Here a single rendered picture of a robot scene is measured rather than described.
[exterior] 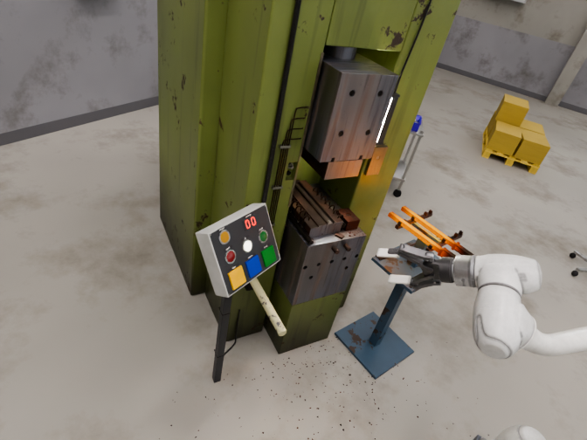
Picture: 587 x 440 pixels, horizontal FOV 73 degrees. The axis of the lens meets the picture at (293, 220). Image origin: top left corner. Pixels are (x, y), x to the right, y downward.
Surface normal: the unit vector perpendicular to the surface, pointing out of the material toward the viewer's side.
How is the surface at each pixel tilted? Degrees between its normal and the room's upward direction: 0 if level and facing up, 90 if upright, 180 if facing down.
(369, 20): 90
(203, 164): 90
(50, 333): 0
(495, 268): 37
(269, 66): 90
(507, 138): 90
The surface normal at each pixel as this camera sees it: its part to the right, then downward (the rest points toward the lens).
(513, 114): -0.44, 0.46
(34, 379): 0.18, -0.80
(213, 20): 0.45, 0.59
